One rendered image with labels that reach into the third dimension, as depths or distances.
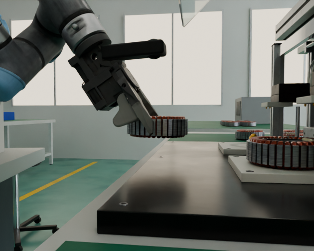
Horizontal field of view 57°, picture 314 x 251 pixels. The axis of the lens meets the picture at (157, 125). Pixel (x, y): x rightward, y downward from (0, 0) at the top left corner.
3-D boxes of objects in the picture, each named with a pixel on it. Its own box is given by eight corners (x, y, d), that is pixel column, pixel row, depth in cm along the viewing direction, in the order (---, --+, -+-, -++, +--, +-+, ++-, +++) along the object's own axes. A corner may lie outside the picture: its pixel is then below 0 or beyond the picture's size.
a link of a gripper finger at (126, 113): (128, 150, 48) (110, 110, 53) (158, 130, 47) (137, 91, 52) (118, 143, 45) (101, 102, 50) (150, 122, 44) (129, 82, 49)
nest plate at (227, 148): (223, 154, 60) (223, 148, 60) (218, 146, 75) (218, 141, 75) (299, 156, 58) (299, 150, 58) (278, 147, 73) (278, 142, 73)
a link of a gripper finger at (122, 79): (138, 115, 50) (121, 82, 55) (147, 109, 50) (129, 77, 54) (125, 102, 46) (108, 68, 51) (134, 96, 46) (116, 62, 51)
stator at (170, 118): (119, 137, 49) (120, 115, 49) (133, 133, 60) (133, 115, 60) (187, 139, 47) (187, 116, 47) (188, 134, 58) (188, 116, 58)
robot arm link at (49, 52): (3, 58, 60) (15, 23, 52) (35, 31, 67) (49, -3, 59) (36, 82, 62) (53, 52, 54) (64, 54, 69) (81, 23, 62)
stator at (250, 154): (249, 169, 38) (250, 141, 38) (243, 156, 49) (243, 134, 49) (344, 173, 36) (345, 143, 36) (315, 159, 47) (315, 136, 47)
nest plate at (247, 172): (241, 182, 36) (241, 172, 36) (228, 162, 51) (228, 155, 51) (371, 186, 34) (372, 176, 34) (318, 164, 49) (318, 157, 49)
